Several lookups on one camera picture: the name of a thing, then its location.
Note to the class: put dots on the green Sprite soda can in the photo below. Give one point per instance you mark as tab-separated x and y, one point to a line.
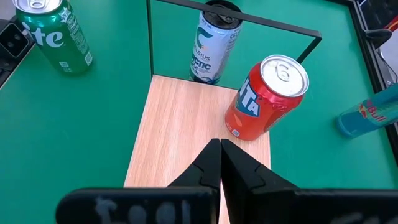
54	34

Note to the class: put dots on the blue Red Bull can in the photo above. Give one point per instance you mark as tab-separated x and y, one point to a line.
370	113

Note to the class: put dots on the black table camera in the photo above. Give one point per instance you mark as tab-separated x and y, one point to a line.
12	40

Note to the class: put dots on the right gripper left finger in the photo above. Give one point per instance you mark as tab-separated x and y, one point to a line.
205	168

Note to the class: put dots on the wooden shelf with black frame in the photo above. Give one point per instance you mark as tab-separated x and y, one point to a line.
174	124

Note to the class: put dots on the white Celsius can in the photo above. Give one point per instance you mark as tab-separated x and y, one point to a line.
214	46

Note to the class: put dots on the green table mat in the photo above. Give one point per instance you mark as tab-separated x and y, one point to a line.
62	124

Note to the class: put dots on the red Fanta soda can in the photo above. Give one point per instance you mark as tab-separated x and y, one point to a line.
267	96

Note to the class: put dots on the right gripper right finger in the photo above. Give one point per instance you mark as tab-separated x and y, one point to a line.
239	174

